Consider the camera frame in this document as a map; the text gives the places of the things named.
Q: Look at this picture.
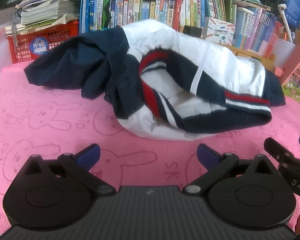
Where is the red plastic crate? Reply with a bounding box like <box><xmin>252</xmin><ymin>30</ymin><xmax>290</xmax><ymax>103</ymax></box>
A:
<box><xmin>7</xmin><ymin>20</ymin><xmax>80</xmax><ymax>64</ymax></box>

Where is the white box with colourful print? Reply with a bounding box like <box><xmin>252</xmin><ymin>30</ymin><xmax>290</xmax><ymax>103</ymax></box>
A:
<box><xmin>206</xmin><ymin>17</ymin><xmax>235</xmax><ymax>46</ymax></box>

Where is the white paper sheet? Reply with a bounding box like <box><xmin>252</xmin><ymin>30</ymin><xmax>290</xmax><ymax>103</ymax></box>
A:
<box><xmin>272</xmin><ymin>39</ymin><xmax>297</xmax><ymax>64</ymax></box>

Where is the navy and white jacket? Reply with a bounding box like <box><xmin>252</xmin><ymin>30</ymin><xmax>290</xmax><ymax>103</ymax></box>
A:
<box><xmin>24</xmin><ymin>19</ymin><xmax>287</xmax><ymax>141</ymax></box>

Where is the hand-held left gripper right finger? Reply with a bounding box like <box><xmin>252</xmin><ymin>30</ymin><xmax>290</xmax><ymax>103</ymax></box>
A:
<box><xmin>182</xmin><ymin>144</ymin><xmax>282</xmax><ymax>195</ymax></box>

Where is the stack of booklets and papers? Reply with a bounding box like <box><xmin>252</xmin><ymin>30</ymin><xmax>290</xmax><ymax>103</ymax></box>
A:
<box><xmin>4</xmin><ymin>0</ymin><xmax>80</xmax><ymax>35</ymax></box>

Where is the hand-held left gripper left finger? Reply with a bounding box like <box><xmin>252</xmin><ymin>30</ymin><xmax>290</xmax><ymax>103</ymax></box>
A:
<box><xmin>16</xmin><ymin>144</ymin><xmax>117</xmax><ymax>196</ymax></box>

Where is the pink rabbit-print blanket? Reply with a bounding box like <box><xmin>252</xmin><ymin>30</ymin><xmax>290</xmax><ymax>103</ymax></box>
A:
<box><xmin>0</xmin><ymin>61</ymin><xmax>300</xmax><ymax>235</ymax></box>

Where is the black hanging strap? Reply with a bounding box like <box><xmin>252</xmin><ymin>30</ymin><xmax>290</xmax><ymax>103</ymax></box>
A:
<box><xmin>103</xmin><ymin>0</ymin><xmax>118</xmax><ymax>28</ymax></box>

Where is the row of colourful books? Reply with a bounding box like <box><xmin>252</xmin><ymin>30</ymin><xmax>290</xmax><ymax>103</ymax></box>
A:
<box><xmin>104</xmin><ymin>0</ymin><xmax>183</xmax><ymax>32</ymax></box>

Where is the wooden drawer box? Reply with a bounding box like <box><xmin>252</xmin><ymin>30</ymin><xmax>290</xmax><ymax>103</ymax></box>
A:
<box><xmin>225</xmin><ymin>44</ymin><xmax>276</xmax><ymax>71</ymax></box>

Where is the row of pink purple books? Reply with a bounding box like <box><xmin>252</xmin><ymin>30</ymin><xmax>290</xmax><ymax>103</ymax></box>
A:
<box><xmin>234</xmin><ymin>6</ymin><xmax>283</xmax><ymax>58</ymax></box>

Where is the row of tall blue books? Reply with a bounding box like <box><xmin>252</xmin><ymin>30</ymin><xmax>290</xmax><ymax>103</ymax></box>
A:
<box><xmin>79</xmin><ymin>0</ymin><xmax>105</xmax><ymax>32</ymax></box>

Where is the white plastic tube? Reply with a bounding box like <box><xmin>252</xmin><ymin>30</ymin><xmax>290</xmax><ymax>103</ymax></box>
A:
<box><xmin>277</xmin><ymin>4</ymin><xmax>295</xmax><ymax>43</ymax></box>

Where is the small black box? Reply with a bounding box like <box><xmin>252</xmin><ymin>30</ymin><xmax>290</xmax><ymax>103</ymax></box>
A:
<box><xmin>183</xmin><ymin>25</ymin><xmax>203</xmax><ymax>39</ymax></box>

